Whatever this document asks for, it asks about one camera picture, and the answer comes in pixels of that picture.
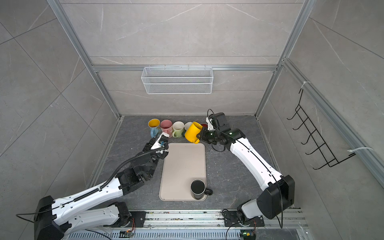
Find blue mug yellow inside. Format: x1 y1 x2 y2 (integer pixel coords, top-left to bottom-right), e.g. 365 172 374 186
148 119 161 138

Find pink ghost print mug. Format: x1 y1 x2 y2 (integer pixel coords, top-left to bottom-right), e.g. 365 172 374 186
160 120 173 138

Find dark green mug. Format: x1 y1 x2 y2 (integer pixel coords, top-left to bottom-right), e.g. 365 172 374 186
182 122 193 136

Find light green mug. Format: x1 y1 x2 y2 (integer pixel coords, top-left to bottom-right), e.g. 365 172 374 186
172 121 185 138

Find black mug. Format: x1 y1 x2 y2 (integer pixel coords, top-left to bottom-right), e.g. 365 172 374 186
191 180 213 200

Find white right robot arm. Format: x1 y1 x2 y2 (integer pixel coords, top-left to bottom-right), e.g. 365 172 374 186
197 128 295 224

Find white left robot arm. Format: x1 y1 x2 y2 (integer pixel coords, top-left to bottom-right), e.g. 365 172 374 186
31 134 169 240

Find beige plastic tray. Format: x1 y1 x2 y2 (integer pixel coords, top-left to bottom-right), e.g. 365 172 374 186
159 143 207 202

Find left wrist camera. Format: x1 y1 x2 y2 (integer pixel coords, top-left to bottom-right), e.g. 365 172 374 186
151 133 170 150

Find white wire mesh basket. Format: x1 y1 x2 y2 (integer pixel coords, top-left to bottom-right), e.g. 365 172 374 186
141 67 214 95

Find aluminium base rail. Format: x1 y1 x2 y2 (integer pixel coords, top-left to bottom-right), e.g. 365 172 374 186
66 209 313 240

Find black wire hook rack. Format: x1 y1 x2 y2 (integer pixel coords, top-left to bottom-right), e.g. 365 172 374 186
287 89 356 170

